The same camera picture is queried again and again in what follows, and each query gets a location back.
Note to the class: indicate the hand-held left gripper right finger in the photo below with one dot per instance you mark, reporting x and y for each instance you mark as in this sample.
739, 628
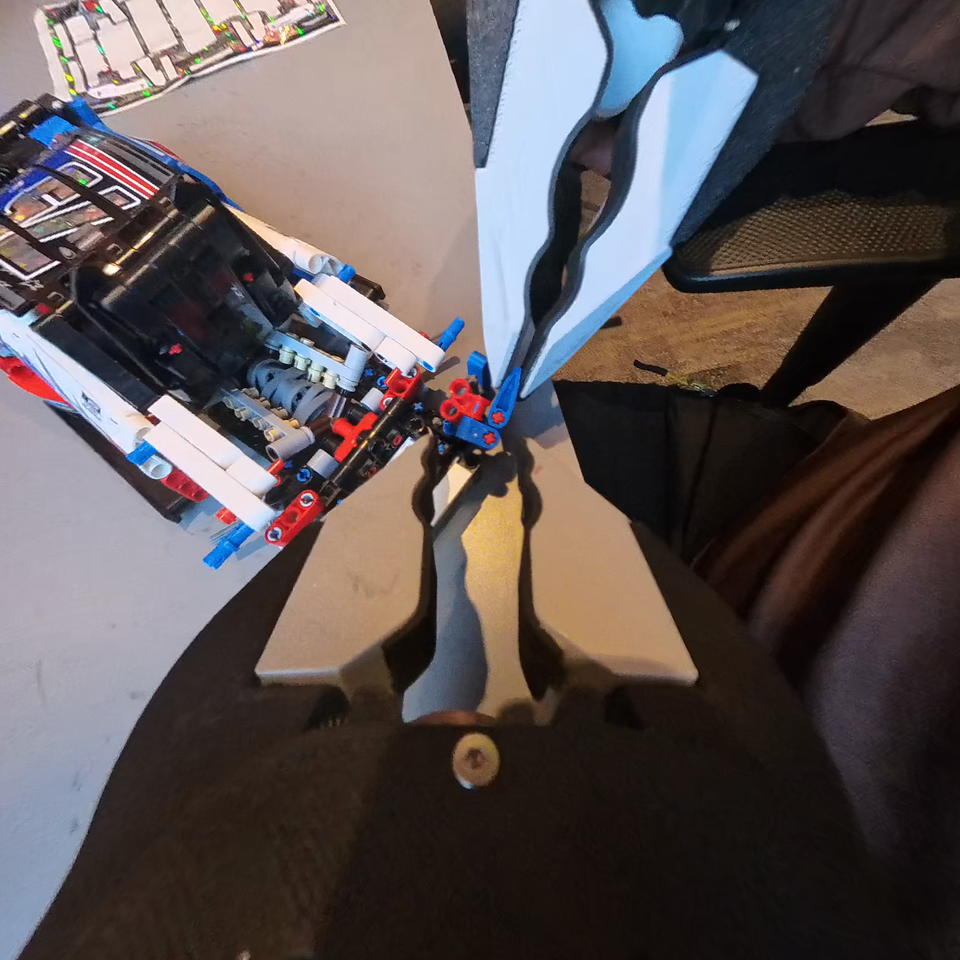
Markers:
600, 600

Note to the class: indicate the small blue red brick piece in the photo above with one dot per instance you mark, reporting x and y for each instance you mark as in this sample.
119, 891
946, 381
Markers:
480, 433

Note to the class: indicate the person's right forearm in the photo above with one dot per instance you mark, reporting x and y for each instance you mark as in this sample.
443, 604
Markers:
885, 60

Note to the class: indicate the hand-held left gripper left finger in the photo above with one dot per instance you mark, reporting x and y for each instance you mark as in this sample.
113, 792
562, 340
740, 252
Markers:
345, 600

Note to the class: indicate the person's brown top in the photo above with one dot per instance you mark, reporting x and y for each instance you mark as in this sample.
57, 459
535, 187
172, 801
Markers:
862, 600

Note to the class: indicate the person's right hand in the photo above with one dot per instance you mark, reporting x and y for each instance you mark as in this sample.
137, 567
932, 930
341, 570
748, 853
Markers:
596, 150

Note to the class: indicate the black office chair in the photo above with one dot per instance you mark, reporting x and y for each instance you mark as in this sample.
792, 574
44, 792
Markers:
825, 232

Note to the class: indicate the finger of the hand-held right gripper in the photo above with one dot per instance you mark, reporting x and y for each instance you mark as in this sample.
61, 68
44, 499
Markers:
660, 187
517, 187

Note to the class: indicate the person's dark trousers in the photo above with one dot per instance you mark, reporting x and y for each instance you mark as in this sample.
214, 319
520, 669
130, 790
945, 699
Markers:
675, 450

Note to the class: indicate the brick-built toy race car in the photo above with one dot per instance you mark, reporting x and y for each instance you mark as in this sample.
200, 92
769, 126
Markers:
187, 300

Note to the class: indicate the grey desk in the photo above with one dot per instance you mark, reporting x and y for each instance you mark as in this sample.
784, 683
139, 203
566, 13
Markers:
337, 150

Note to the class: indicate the holographic sticker sheet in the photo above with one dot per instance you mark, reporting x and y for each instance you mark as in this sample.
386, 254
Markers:
150, 45

